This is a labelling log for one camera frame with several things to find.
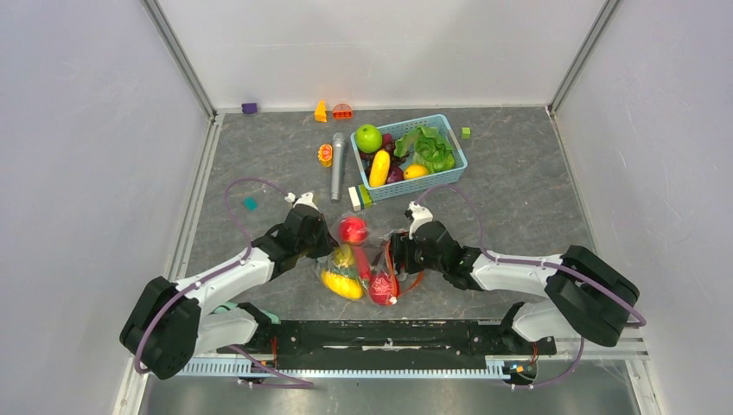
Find yellow-green toy fruit slice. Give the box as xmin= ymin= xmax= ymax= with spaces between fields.
xmin=332 ymin=244 xmax=355 ymax=270

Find red toy apple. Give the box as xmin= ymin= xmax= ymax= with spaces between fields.
xmin=338 ymin=216 xmax=369 ymax=246

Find red toy chili pepper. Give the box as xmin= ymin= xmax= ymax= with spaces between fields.
xmin=351 ymin=246 xmax=372 ymax=281

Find red toy tomato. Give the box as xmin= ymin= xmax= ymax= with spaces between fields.
xmin=367 ymin=272 xmax=398 ymax=306

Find clear zip top bag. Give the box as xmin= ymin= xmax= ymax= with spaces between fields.
xmin=315 ymin=214 xmax=424 ymax=307

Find yellow toy mango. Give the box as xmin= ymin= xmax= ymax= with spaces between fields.
xmin=321 ymin=271 xmax=363 ymax=300

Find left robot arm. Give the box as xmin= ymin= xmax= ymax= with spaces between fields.
xmin=119 ymin=199 xmax=337 ymax=380

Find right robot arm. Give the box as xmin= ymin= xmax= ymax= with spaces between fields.
xmin=389 ymin=220 xmax=640 ymax=353

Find teal toy block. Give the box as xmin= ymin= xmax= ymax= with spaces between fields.
xmin=242 ymin=197 xmax=258 ymax=211

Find white green toy block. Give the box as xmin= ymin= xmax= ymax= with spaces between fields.
xmin=348 ymin=184 xmax=373 ymax=212

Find yellow toy lemon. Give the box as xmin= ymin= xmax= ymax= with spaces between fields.
xmin=403 ymin=164 xmax=430 ymax=180

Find purple toy onion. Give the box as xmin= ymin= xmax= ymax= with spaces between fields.
xmin=386 ymin=166 xmax=404 ymax=184

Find orange slice toy block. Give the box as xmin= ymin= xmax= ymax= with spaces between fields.
xmin=317 ymin=144 xmax=333 ymax=168

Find dark purple toy grapes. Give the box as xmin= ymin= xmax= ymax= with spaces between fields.
xmin=358 ymin=134 xmax=409 ymax=171

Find yellow toy corn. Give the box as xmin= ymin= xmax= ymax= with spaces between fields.
xmin=368 ymin=150 xmax=391 ymax=188

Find green toy lettuce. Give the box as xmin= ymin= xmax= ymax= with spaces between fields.
xmin=392 ymin=126 xmax=456 ymax=174

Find silver toy microphone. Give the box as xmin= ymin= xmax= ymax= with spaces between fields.
xmin=330 ymin=132 xmax=347 ymax=202

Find green toy apple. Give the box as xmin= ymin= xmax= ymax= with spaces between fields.
xmin=354 ymin=124 xmax=383 ymax=154

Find red semicircle toy block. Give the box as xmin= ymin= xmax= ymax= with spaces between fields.
xmin=332 ymin=103 xmax=354 ymax=120

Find purple toy block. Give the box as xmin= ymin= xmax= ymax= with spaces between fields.
xmin=240 ymin=102 xmax=258 ymax=115

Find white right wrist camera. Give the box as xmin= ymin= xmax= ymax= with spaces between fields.
xmin=405 ymin=201 xmax=434 ymax=239

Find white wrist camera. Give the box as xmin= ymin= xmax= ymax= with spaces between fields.
xmin=284 ymin=192 xmax=319 ymax=211
xmin=405 ymin=201 xmax=434 ymax=239

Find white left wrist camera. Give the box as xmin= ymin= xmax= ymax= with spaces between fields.
xmin=284 ymin=192 xmax=319 ymax=211

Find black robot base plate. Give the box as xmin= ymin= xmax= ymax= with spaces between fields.
xmin=234 ymin=303 xmax=557 ymax=370

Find white slotted cable duct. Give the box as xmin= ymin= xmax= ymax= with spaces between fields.
xmin=177 ymin=355 xmax=510 ymax=381

